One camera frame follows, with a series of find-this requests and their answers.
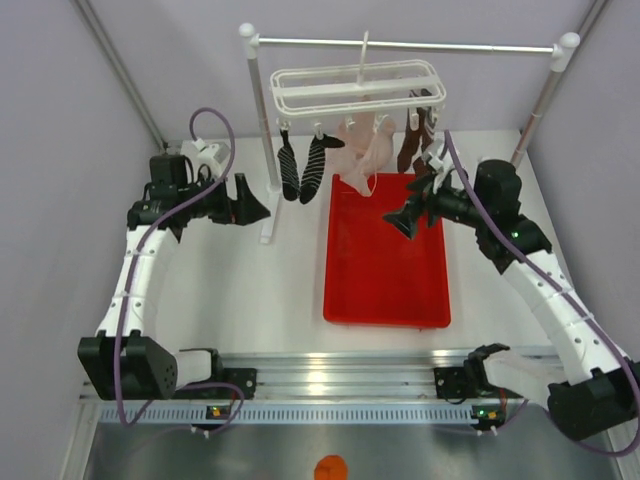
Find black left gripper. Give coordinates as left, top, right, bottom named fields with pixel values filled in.
left=178, top=171, right=268, bottom=226

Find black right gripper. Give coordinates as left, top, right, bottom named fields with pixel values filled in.
left=383, top=168, right=490, bottom=239

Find black striped sock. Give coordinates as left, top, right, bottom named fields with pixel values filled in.
left=299, top=135, right=345, bottom=205
left=277, top=130, right=300, bottom=201

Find brown sock striped cuff long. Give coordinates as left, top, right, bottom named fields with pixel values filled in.
left=396, top=107, right=426, bottom=173

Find pale pink sock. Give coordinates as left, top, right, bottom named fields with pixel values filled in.
left=328, top=112, right=396, bottom=197

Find white clip sock hanger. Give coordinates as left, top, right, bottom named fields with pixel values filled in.
left=270, top=34, right=447, bottom=125

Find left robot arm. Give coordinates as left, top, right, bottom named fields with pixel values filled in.
left=77, top=154, right=270, bottom=401

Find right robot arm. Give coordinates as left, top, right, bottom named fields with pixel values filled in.
left=383, top=159, right=639, bottom=441

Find white rack base foot left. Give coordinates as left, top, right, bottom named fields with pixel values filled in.
left=259, top=131, right=283, bottom=245

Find red plastic tray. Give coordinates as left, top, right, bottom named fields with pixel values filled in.
left=323, top=173, right=451, bottom=330

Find orange round object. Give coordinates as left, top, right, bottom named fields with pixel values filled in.
left=313, top=455, right=348, bottom=480

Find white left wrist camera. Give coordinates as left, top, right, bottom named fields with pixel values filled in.
left=180, top=139, right=231, bottom=176

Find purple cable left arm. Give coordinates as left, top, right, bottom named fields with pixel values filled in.
left=113, top=107, right=246, bottom=427

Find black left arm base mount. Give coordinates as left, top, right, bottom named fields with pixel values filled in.
left=172, top=368, right=258, bottom=400

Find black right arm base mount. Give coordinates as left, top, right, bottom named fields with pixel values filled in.
left=433, top=343, right=524, bottom=405

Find aluminium mounting rail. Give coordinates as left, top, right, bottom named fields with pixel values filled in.
left=78, top=349, right=625, bottom=401

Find white drying rack frame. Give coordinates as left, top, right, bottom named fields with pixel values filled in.
left=238, top=20, right=584, bottom=201

